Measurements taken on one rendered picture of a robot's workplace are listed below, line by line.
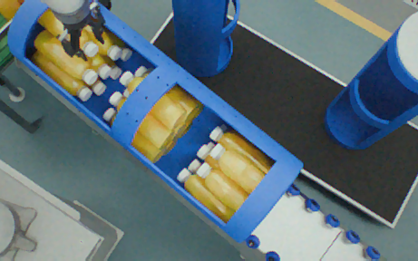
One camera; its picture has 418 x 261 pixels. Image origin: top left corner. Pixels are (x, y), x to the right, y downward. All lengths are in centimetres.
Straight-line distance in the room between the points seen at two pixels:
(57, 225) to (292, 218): 70
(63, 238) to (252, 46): 151
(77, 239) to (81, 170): 117
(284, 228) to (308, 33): 150
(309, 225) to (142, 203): 112
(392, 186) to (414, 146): 24
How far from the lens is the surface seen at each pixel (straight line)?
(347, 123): 247
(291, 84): 248
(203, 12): 183
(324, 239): 155
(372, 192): 245
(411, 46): 168
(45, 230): 141
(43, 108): 266
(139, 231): 244
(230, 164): 126
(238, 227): 126
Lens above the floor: 242
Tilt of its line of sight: 75 degrees down
